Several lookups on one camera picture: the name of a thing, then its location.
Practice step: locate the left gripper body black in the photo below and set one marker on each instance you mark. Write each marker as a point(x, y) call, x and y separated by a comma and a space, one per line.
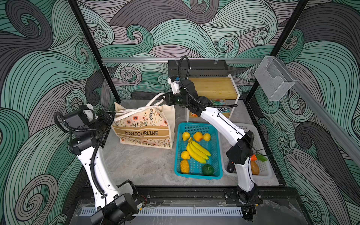
point(101, 123)

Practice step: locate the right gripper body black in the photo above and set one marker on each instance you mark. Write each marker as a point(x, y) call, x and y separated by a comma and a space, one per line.
point(182, 97)

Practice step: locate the cream canvas grocery bag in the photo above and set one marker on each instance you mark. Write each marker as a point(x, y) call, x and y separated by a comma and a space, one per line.
point(152, 125)

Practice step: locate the yellow banana bunch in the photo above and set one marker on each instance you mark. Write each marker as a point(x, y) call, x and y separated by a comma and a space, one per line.
point(197, 152)

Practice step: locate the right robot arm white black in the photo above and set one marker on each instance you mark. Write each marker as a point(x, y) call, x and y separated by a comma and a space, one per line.
point(240, 140)

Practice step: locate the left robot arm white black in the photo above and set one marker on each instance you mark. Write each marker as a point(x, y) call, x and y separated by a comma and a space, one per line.
point(88, 133)

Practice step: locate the teal Fox's candy bag lower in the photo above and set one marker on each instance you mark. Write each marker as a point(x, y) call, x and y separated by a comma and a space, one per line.
point(226, 111)

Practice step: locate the white wooden two-tier shelf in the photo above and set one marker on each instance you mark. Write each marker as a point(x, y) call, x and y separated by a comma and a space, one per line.
point(223, 88)

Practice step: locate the yellow orange fruit top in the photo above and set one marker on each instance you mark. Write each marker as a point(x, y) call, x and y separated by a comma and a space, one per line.
point(198, 136)

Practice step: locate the yellow lemon right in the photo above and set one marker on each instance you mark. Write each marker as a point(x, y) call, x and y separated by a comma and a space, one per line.
point(206, 137)

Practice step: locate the teal plastic basket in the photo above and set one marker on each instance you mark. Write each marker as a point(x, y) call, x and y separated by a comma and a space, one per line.
point(212, 146)

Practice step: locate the yellow lemon on bananas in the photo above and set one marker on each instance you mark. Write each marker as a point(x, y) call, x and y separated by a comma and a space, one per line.
point(185, 155)

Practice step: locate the yellow textured pineapple fruit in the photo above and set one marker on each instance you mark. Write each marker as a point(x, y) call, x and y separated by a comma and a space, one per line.
point(184, 166)

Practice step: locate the green avocado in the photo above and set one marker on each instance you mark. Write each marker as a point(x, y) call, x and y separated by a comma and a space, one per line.
point(207, 170)

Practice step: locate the orange carrot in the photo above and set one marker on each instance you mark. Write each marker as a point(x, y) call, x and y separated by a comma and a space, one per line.
point(260, 157)

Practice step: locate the brown potato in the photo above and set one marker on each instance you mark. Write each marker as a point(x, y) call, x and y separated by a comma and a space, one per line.
point(254, 168)

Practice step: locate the white plastic basket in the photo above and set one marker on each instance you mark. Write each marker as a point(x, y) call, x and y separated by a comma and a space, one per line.
point(265, 168)

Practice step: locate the black wall-mounted tray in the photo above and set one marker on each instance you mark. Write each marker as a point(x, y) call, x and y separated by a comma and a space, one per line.
point(202, 68)

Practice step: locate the aluminium wall rail back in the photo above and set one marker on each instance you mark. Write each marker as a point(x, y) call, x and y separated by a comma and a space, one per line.
point(165, 60)

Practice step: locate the aluminium wall rail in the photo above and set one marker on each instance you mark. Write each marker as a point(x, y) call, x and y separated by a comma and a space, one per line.
point(333, 103)
point(165, 60)

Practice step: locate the clear acrylic wall holder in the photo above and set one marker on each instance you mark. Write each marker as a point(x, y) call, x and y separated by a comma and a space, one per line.
point(274, 78)

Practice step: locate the white slotted cable duct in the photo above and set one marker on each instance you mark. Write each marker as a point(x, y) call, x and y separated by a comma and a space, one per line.
point(191, 211)

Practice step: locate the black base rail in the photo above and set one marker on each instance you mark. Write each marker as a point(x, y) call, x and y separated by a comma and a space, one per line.
point(229, 194)

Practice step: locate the aluminium wall rail right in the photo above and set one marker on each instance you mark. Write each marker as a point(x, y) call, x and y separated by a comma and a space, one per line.
point(333, 103)

